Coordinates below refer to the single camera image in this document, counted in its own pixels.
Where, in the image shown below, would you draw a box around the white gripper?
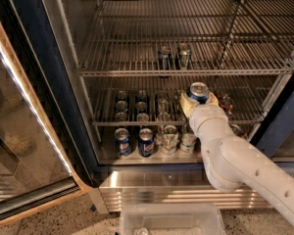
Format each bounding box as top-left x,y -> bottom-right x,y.
180,92 -> 233,144

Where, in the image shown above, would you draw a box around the blue pepsi can shelf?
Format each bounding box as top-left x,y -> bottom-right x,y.
186,82 -> 210,104

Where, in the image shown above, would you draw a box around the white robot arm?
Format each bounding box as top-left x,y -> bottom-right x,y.
180,93 -> 294,227

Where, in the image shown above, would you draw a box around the red coke can bottom right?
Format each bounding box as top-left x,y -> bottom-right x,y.
230,124 -> 246,138

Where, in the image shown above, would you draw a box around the blue pepsi can rear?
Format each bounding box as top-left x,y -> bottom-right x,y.
158,46 -> 172,71

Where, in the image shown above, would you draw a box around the blue pepsi can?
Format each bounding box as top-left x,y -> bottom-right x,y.
158,46 -> 172,71
115,128 -> 131,157
138,127 -> 154,158

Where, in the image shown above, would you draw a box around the blue pepsi can bottom left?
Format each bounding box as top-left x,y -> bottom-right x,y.
115,128 -> 131,157

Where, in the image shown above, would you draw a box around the steel fridge base grille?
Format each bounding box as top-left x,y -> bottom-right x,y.
99,169 -> 271,212

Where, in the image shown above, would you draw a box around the glass fridge door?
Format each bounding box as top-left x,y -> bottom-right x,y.
0,20 -> 90,227

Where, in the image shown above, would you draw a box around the clear plastic bin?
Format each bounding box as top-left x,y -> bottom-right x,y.
120,204 -> 226,235

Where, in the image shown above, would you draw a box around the lower wire shelf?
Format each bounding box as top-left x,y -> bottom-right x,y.
91,75 -> 276,126

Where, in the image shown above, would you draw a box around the wire shelf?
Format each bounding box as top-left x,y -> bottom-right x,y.
91,75 -> 276,126
77,0 -> 294,77

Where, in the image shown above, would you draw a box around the middle wire shelf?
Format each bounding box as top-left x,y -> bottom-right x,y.
77,0 -> 294,77

